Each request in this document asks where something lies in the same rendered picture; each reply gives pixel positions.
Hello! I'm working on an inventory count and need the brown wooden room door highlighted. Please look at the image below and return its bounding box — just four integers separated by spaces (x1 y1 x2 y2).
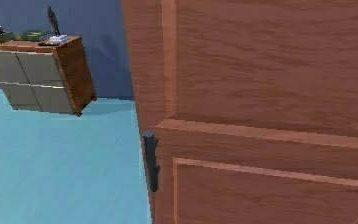
120 0 358 224

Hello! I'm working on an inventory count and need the brown chest of drawers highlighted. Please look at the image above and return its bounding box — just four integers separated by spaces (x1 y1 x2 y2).
0 35 98 117

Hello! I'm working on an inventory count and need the white flat book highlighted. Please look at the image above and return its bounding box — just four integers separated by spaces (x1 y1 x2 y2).
37 34 71 47

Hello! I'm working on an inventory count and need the black slender statue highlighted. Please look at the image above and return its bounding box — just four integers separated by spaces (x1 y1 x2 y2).
46 5 61 37

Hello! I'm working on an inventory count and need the green flat object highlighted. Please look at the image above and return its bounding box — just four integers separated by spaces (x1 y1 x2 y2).
14 29 51 43

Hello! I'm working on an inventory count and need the olive box with black knob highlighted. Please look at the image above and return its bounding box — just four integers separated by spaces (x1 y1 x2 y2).
0 25 16 45

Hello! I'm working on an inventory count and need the black door handle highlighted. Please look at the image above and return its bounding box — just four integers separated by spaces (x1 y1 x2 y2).
142 130 161 193

